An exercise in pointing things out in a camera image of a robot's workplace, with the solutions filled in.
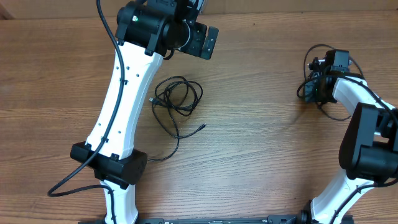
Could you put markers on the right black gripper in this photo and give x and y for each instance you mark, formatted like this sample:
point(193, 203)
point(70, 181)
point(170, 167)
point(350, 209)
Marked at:
point(310, 96)

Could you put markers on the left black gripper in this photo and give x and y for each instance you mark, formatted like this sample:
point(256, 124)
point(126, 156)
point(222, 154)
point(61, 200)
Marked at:
point(194, 47)

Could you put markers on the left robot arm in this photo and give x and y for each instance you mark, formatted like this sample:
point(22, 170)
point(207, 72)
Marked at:
point(147, 34)

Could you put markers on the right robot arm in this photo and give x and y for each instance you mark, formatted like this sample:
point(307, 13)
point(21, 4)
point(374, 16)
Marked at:
point(368, 151)

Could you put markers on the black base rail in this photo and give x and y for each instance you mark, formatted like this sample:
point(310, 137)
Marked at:
point(271, 219)

